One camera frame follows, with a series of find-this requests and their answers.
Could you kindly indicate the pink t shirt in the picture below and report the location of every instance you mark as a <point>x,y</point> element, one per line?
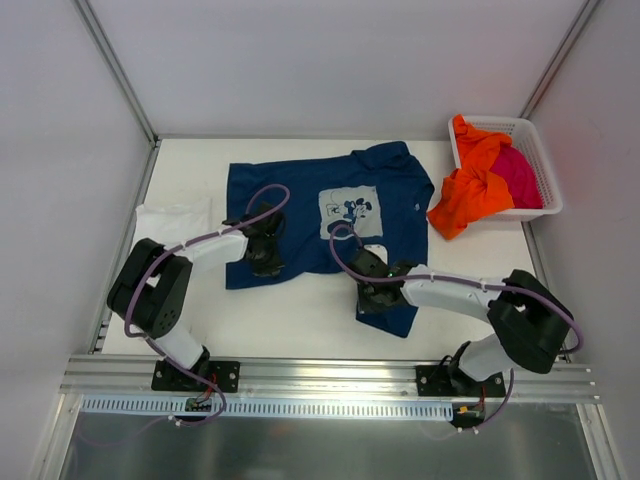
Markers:
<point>514,169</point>

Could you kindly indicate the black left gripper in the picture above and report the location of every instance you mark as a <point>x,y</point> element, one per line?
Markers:
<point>265,255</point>

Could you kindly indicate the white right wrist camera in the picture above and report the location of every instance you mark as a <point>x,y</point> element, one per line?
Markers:
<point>379,250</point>

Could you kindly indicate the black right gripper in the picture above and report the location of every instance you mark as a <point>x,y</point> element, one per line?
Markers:
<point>372,293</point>

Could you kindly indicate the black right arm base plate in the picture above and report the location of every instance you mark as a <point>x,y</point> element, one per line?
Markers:
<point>430,379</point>

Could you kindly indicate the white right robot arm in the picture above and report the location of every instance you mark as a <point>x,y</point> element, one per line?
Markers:
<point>529,325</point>

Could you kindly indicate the aluminium mounting rail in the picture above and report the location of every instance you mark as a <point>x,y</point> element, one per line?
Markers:
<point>567,383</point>

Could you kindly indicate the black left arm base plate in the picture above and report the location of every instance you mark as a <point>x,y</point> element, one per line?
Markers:
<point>224,374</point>

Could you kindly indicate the folded white t shirt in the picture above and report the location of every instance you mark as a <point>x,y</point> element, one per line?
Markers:
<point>173,224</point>

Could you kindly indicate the white slotted cable duct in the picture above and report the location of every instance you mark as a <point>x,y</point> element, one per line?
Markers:
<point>266,408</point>

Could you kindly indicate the white plastic basket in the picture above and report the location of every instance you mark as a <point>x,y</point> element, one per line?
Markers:
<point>526,140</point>

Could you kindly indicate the orange t shirt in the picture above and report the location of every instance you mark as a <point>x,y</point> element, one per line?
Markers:
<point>472,191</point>

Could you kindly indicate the blue printed t shirt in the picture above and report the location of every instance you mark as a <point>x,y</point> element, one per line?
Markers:
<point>377,196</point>

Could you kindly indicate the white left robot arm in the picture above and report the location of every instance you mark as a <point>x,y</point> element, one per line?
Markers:
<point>150,290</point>

